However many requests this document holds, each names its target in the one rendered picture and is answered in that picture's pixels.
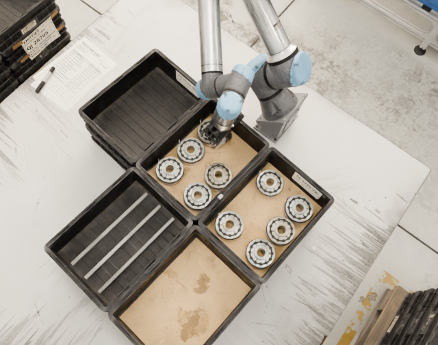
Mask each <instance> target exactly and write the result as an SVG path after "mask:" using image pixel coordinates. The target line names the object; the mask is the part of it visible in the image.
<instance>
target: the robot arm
mask: <svg viewBox="0 0 438 345"><path fill-rule="evenodd" d="M241 1H242V3H243V5H244V7H245V9H246V11H247V13H248V15H249V17H250V19H251V21H252V23H253V25H254V27H255V29H256V31H257V33H258V35H259V37H260V39H261V41H262V43H263V45H264V47H265V49H266V51H267V53H268V55H267V54H266V53H262V54H260V55H258V56H256V57H254V58H253V59H252V60H251V61H250V62H249V63H248V64H247V65H245V64H236V65H235V66H234V67H233V69H232V70H231V73H229V74H225V75H223V68H222V38H221V23H220V0H197V3H198V28H199V41H200V55H201V79H200V80H198V82H197V83H196V93H197V95H198V96H199V97H200V98H201V99H203V100H214V99H218V102H217V106H216V109H215V111H214V114H213V116H212V119H211V120H210V124H208V126H206V128H204V130H202V133H201V135H203V134H204V133H205V135H204V136H203V138H204V137H205V136H206V137H208V138H207V139H208V140H209V141H210V144H211V145H212V146H214V145H215V147H214V148H215V149H217V148H218V147H219V146H221V145H222V144H225V143H226V142H227V141H229V140H230V139H231V138H232V133H231V132H232V131H231V128H232V127H234V125H236V124H237V123H239V122H240V121H242V119H243V117H244V115H243V113H241V111H242V106H243V104H244V100H245V98H246V95H247V94H248V91H249V89H250V87H251V89H252V90H253V92H254V93H255V95H256V97H257V98H258V100H259V103H260V106H261V112H262V114H263V116H264V118H265V119H266V120H278V119H280V118H282V117H284V116H286V115H288V114H289V113H290V112H291V111H292V110H293V109H294V108H295V107H296V105H297V103H298V99H297V97H296V95H295V94H294V93H293V92H292V91H291V90H290V89H289V88H291V87H297V86H302V85H304V84H306V83H307V82H308V81H309V78H310V76H311V70H312V63H311V58H310V56H309V54H308V53H306V52H305V51H299V50H298V47H297V45H296V44H295V43H292V42H290V41H289V38H288V37H287V34H286V33H285V30H284V28H283V26H282V24H281V21H280V19H279V17H278V15H277V13H276V11H275V9H274V6H273V4H272V2H271V0H241ZM206 130H207V131H206Z"/></svg>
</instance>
